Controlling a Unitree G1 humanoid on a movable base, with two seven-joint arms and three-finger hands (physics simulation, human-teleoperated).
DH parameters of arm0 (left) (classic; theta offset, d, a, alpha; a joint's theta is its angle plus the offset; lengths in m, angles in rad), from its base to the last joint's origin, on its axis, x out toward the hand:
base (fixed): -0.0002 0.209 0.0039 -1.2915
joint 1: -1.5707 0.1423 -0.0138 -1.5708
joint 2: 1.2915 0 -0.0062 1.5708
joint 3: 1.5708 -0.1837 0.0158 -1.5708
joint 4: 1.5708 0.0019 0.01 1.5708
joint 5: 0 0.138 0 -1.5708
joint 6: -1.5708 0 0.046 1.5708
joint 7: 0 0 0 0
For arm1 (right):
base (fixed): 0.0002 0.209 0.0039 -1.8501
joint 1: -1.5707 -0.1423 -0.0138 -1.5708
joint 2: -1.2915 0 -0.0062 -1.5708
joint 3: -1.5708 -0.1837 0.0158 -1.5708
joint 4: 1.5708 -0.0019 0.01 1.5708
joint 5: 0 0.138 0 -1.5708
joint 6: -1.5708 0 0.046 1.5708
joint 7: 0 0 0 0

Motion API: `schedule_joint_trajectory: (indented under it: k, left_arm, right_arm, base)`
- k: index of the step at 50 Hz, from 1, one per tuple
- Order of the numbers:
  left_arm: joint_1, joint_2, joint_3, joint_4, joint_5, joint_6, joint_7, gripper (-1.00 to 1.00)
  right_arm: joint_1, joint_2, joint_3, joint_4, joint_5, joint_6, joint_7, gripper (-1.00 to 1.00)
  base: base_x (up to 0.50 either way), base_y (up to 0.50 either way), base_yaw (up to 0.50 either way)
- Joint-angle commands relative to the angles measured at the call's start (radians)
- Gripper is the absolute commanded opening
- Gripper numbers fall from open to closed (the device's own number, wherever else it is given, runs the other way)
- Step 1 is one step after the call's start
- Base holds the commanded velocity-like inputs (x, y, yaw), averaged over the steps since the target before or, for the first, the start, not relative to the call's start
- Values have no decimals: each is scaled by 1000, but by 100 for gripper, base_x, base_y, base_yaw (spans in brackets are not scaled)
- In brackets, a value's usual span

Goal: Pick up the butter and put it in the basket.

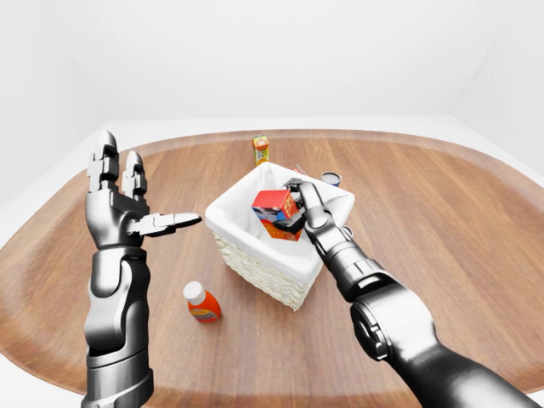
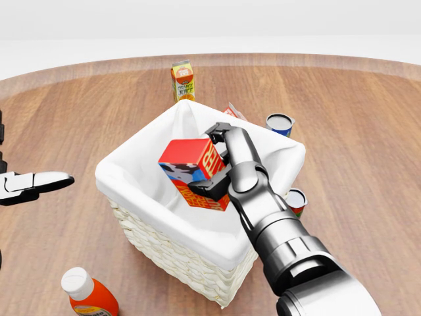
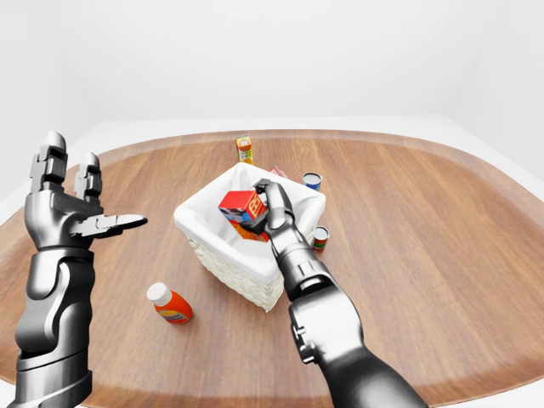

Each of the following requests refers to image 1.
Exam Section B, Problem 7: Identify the red printed food box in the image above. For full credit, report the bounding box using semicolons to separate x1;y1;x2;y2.
251;189;303;242

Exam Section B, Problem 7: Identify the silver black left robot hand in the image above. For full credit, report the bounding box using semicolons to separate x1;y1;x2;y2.
84;129;203;251

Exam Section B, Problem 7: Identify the orange yellow juice carton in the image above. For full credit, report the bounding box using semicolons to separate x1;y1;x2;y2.
251;133;270;167

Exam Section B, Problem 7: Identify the white lined wicker basket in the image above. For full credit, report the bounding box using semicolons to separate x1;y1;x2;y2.
204;161;356;312

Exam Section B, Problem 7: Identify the orange bottle with white cap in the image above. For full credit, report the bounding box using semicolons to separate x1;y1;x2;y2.
183;280;223;324

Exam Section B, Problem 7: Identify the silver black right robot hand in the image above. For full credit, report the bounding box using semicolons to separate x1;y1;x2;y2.
275;178;343;243

